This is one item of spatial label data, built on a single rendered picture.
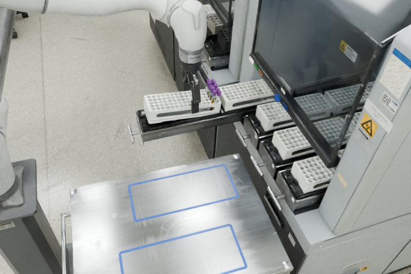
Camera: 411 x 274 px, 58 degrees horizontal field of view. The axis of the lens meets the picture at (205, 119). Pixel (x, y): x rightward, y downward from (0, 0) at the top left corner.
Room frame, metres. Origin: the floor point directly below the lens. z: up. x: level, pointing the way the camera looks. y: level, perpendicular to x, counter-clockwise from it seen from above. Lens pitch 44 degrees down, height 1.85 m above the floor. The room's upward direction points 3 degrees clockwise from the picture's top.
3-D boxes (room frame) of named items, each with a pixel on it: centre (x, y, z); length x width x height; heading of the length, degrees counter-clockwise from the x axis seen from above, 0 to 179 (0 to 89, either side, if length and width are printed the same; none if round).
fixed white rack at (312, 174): (0.84, -0.47, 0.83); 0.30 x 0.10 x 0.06; 111
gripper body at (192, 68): (1.13, 0.06, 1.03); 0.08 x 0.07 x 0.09; 21
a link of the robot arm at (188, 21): (1.14, 0.07, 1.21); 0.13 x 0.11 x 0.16; 26
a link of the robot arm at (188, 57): (1.13, 0.06, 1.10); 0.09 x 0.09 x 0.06
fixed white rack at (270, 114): (1.13, -0.36, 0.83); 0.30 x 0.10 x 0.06; 111
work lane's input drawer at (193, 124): (1.17, -0.03, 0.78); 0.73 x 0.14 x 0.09; 111
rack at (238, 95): (1.23, -0.20, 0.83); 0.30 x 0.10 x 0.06; 111
